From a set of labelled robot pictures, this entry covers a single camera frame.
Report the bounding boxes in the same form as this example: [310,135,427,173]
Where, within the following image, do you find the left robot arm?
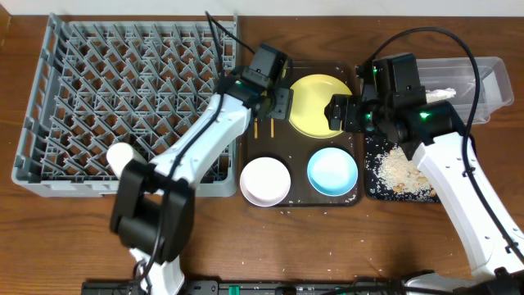
[107,44,293,294]

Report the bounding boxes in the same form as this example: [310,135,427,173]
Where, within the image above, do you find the light blue bowl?
[306,147,359,197]

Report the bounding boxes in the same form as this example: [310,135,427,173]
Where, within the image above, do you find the clear plastic bin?
[417,57,514,124]

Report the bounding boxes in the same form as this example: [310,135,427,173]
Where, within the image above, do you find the rice and food scraps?
[366,137,437,197]

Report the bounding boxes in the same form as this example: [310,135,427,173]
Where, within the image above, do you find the yellow round plate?
[289,74,352,139]

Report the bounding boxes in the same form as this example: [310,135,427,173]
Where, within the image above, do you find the white paper cup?
[106,143,147,179]

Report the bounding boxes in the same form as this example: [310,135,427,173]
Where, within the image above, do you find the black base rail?
[79,280,413,295]

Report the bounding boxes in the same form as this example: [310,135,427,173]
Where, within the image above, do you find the grey plastic dish rack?
[11,15,239,197]

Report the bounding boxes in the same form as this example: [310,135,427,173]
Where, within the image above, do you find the black rectangular waste tray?
[364,133,441,204]

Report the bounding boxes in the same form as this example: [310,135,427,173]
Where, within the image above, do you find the left wooden chopstick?
[254,118,258,139]

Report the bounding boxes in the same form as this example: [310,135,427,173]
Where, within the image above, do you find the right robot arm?
[324,53,523,294]

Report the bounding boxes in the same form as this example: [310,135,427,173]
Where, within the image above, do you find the dark brown serving tray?
[242,61,364,207]

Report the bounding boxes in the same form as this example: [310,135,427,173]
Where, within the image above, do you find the white paper napkin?
[426,88,457,103]

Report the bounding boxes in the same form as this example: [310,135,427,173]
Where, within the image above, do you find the pink white bowl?
[240,157,291,207]

